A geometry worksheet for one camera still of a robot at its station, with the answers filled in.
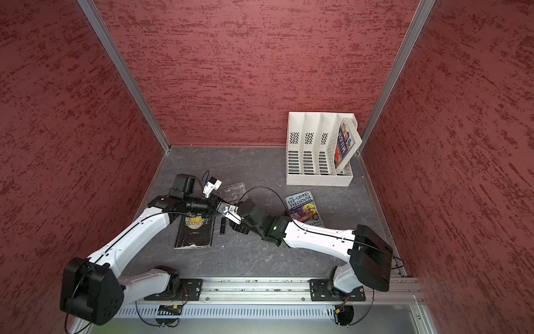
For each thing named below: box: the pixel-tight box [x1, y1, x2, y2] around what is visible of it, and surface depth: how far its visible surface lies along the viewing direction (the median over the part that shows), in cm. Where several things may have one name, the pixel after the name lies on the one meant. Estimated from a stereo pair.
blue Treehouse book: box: [285, 190, 325, 228], surface depth 96 cm
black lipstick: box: [219, 217, 226, 236], surface depth 91 cm
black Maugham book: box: [173, 215, 216, 250], surface depth 87 cm
